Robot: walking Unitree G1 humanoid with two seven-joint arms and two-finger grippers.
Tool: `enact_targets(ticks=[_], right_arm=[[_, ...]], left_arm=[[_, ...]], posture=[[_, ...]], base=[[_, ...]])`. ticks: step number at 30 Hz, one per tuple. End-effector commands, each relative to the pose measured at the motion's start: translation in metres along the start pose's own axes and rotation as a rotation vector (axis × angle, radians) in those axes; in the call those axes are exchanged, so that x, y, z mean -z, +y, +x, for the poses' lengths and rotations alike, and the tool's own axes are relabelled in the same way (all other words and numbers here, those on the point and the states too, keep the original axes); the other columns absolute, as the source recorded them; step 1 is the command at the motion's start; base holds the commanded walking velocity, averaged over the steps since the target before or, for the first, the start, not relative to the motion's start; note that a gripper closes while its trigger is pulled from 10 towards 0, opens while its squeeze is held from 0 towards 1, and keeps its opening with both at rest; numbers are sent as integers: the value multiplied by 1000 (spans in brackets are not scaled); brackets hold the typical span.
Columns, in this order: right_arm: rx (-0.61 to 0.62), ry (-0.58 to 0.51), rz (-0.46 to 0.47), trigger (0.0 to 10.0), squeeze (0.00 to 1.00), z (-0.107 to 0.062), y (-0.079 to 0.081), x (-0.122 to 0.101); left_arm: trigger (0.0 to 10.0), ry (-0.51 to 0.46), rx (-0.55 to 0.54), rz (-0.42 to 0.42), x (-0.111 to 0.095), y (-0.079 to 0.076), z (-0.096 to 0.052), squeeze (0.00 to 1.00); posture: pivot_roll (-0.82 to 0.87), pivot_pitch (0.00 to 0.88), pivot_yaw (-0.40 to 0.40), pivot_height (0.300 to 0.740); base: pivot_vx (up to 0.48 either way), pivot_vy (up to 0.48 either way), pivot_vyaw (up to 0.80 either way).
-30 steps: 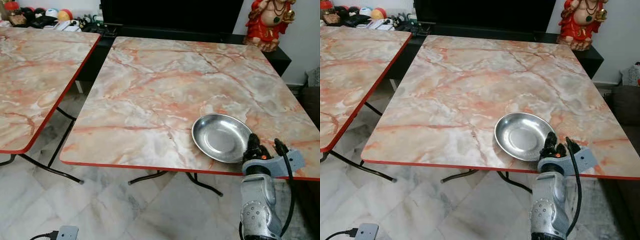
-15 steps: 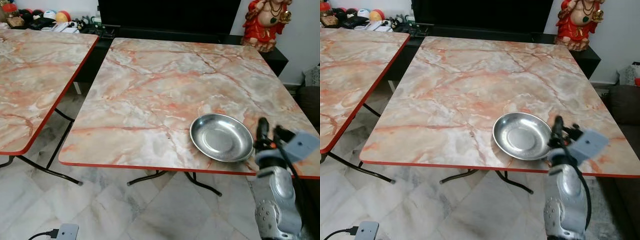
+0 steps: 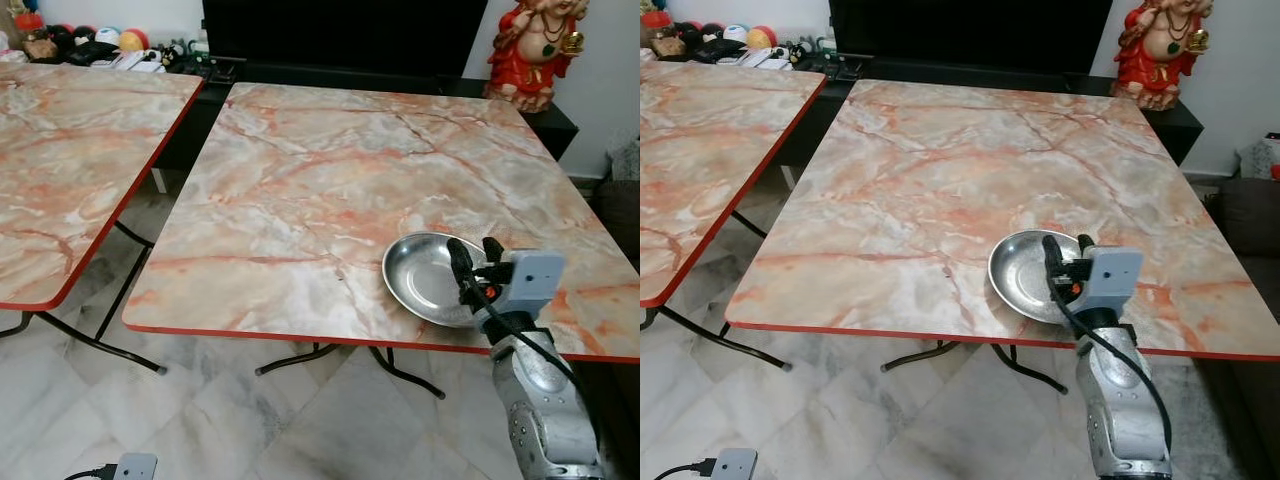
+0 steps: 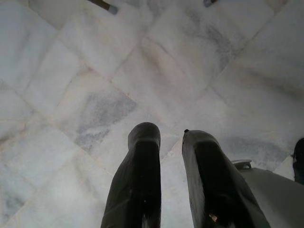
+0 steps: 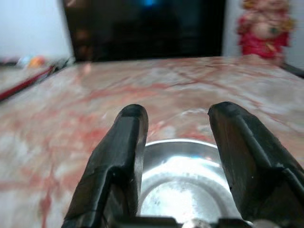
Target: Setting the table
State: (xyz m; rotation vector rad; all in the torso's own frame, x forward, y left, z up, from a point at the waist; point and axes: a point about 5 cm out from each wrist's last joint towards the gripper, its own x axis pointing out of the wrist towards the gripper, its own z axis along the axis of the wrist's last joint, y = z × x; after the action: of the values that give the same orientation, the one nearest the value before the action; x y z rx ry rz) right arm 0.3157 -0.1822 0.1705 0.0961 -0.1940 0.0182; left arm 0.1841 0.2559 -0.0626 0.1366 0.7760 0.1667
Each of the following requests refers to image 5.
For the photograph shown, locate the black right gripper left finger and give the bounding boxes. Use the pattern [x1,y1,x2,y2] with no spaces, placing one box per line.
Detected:
[62,104,149,228]

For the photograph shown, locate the red seated idol figurine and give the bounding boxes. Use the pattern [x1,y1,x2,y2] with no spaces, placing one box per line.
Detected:
[237,0,295,65]

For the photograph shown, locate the red and black cable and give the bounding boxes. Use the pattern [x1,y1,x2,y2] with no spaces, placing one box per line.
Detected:
[0,64,57,102]

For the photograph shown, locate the round steel bowl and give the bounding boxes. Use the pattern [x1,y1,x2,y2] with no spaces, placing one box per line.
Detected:
[139,139,241,224]

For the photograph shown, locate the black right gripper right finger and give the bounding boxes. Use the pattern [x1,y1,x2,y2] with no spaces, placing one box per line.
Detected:
[208,101,304,228]

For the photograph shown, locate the black television screen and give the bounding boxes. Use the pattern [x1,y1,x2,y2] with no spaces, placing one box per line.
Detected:
[61,0,226,63]

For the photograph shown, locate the small orange and blue object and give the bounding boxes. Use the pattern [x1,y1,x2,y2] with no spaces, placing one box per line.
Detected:
[18,55,47,68]

